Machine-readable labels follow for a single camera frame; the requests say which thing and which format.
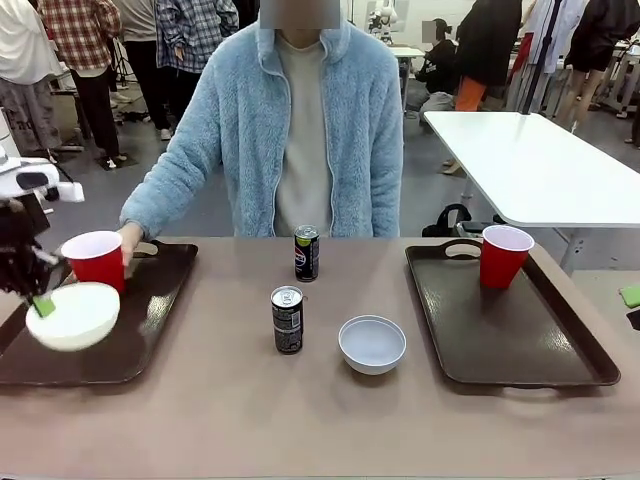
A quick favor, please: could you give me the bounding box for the white folding table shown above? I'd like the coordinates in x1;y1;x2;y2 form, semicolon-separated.
422;110;640;275

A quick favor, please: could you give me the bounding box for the person's right forearm blue sleeve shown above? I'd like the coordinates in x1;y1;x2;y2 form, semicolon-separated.
118;144;229;242

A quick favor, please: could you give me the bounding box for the bystander in white shirt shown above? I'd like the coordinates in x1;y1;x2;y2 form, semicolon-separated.
0;0;65;155

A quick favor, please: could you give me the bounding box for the bystander in grey top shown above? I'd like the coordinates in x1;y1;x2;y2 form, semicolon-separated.
112;0;174;132

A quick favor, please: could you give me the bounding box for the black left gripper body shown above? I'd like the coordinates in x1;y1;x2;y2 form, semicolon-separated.
0;195;62;297

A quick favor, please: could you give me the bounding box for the brown plastic tray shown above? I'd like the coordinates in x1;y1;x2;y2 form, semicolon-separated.
0;239;200;387
403;238;623;397

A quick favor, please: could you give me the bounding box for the person's blurred head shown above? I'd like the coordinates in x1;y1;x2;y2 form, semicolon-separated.
258;0;342;31

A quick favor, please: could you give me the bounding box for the person's torso blue fleece jacket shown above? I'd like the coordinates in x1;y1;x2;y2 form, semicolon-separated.
118;22;406;239

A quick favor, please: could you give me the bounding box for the seated bystander in black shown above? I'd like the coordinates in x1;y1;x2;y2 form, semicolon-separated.
403;17;462;120

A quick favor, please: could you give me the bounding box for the black vertical pole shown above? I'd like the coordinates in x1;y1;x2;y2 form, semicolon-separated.
518;0;557;114

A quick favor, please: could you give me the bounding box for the black can with white text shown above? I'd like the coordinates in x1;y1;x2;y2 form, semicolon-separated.
270;285;305;356

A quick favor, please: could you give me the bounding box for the bystander in blue plaid shirt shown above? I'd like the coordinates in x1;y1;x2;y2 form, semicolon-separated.
154;0;240;142

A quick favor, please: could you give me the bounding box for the white bowl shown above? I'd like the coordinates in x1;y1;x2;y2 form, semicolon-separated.
337;314;408;376
25;281;122;352

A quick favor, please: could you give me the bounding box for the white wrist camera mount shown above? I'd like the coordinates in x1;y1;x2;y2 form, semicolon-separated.
41;180;86;204

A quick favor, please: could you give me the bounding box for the black backpack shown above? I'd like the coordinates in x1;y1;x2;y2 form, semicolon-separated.
421;203;474;239

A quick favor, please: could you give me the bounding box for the bystander in white coat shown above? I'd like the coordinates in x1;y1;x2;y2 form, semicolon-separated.
508;0;592;109

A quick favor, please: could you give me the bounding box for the red plastic cup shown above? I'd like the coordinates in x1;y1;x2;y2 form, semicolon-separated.
60;230;127;294
479;224;536;291

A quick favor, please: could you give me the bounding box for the bystander in black jacket shorts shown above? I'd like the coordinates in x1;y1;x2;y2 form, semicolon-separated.
553;0;632;135

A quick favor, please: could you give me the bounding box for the black Pepsi can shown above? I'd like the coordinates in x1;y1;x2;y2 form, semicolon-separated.
293;224;322;283

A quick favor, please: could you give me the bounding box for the bystander with orange trousers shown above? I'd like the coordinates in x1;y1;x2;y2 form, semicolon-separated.
453;0;527;113

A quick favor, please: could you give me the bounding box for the person's right hand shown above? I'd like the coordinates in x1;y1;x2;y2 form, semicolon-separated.
118;221;147;267

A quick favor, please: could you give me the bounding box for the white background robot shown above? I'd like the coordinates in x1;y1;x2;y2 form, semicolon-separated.
366;0;397;40

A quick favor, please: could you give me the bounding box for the bystander in red plaid shirt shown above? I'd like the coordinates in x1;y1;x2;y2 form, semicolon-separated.
37;0;125;170

